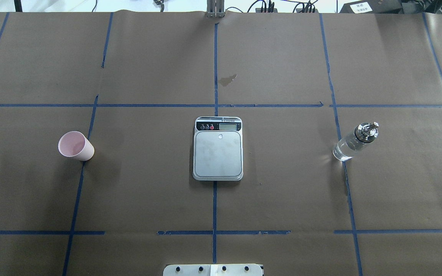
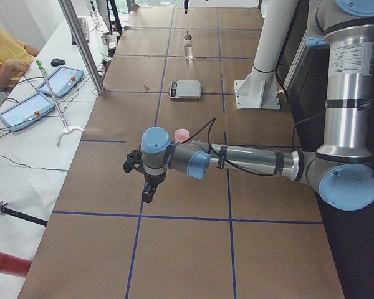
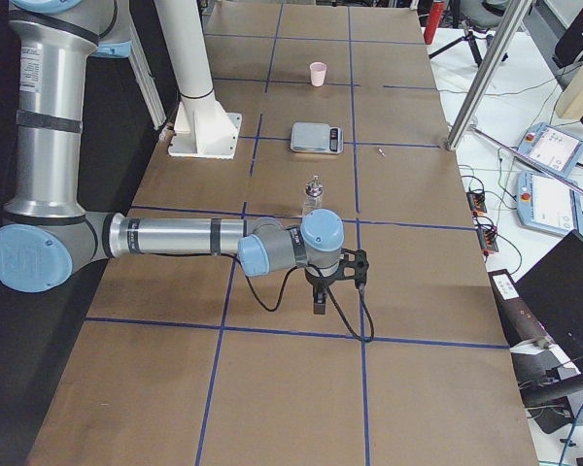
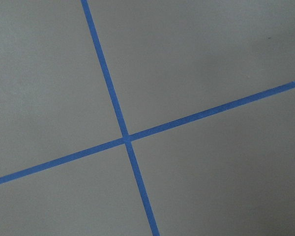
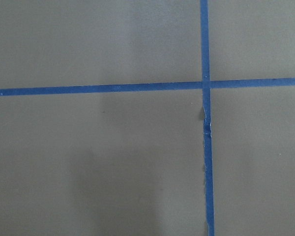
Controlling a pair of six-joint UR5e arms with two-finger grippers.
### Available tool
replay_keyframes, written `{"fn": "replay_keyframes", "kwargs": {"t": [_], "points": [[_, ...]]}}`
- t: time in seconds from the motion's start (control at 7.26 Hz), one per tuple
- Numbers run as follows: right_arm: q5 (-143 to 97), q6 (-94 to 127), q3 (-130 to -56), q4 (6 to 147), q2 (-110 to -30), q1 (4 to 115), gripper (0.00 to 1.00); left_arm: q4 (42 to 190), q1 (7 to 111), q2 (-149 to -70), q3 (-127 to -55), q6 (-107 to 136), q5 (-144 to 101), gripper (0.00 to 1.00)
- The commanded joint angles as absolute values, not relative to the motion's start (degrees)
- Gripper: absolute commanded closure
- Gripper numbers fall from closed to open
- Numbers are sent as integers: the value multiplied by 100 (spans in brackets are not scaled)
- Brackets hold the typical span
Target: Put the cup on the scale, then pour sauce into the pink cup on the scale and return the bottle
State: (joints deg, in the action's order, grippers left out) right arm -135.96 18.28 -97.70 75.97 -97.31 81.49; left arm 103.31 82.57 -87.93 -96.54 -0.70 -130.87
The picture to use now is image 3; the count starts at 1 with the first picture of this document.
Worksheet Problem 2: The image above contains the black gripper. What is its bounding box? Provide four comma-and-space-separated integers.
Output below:
304, 268, 336, 316

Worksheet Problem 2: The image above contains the clear glass sauce bottle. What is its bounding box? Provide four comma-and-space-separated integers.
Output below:
302, 175, 324, 216

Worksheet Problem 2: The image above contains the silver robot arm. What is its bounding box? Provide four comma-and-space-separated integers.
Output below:
0, 1, 346, 313

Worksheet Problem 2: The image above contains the grey digital kitchen scale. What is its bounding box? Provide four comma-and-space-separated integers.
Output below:
291, 121, 343, 154

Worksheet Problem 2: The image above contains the orange connector block lower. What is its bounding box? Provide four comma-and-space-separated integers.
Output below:
476, 224, 498, 257

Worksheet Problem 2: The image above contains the orange connector block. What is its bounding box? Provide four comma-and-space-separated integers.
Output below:
476, 224, 498, 257
466, 190, 487, 216

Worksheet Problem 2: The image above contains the orange connector block upper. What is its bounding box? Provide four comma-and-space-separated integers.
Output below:
466, 190, 487, 216

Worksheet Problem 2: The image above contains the lower teach pendant tablet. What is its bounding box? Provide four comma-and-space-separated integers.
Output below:
516, 171, 583, 237

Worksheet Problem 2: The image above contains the teach pendant tablet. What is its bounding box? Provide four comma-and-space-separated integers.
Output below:
516, 171, 583, 237
518, 122, 583, 178

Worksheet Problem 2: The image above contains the black monitor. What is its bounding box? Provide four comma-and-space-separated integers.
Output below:
516, 230, 583, 372

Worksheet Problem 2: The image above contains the upper teach pendant tablet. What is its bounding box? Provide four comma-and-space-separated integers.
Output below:
518, 122, 583, 178

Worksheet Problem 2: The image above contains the metal grabber rod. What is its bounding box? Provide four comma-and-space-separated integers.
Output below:
468, 123, 583, 208

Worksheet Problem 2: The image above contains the red cylinder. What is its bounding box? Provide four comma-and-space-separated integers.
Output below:
424, 0, 445, 45

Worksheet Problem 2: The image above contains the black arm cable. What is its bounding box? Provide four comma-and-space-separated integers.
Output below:
232, 247, 376, 345

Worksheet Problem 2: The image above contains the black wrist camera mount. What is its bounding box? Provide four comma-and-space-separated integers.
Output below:
339, 249, 369, 295

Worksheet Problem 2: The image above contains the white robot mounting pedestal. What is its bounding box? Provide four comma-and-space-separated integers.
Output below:
154, 0, 242, 159

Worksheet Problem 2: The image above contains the aluminium frame post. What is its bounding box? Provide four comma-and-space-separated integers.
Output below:
445, 0, 533, 151

